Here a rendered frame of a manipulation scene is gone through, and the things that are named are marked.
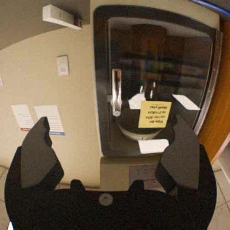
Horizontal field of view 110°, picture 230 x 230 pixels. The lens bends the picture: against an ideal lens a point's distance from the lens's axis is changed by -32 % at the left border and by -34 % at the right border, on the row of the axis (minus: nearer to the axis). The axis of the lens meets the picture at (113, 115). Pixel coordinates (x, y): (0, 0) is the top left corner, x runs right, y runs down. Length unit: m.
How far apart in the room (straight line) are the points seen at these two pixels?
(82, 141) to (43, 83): 0.54
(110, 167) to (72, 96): 0.54
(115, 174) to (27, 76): 0.81
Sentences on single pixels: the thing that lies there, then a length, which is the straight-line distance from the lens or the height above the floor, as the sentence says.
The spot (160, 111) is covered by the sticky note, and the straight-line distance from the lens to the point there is 0.30.
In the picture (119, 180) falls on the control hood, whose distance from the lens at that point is 0.41.
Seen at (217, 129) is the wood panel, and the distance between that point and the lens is 0.43.
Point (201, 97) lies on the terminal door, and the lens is 0.35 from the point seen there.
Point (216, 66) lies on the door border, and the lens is 0.36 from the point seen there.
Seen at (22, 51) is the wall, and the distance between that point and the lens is 0.93.
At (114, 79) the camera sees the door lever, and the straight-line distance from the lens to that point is 0.20.
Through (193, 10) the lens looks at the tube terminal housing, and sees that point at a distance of 0.34.
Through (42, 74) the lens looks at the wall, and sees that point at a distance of 0.84.
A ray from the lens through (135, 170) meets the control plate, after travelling 0.41.
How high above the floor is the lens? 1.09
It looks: 32 degrees up
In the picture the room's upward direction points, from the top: 180 degrees clockwise
